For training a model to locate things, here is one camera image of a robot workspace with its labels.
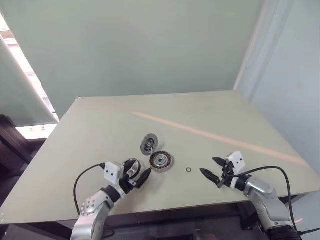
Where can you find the dark wooden cabinet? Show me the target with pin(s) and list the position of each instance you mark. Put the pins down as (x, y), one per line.
(12, 150)

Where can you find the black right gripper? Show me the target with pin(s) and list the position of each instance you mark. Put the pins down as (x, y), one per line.
(226, 175)

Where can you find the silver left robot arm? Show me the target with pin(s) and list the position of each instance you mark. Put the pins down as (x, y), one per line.
(87, 207)

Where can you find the frosted glass window panel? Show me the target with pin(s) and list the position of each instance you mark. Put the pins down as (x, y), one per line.
(22, 95)

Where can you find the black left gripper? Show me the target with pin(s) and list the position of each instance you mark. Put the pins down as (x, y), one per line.
(127, 186)

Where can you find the copper wound stator disc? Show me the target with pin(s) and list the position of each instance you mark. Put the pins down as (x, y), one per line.
(167, 163)

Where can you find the grey gear disc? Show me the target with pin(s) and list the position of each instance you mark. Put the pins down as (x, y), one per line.
(145, 148)

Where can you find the silver round housing cap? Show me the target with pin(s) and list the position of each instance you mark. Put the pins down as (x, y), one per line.
(137, 170)

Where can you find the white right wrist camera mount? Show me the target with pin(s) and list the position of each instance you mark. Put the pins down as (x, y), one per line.
(237, 160)

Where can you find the white window sill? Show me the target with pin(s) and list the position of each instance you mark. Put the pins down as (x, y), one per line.
(35, 131)

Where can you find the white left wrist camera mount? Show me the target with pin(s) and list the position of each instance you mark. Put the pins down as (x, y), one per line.
(112, 172)

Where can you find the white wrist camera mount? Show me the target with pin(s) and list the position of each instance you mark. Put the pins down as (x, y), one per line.
(112, 172)
(237, 160)

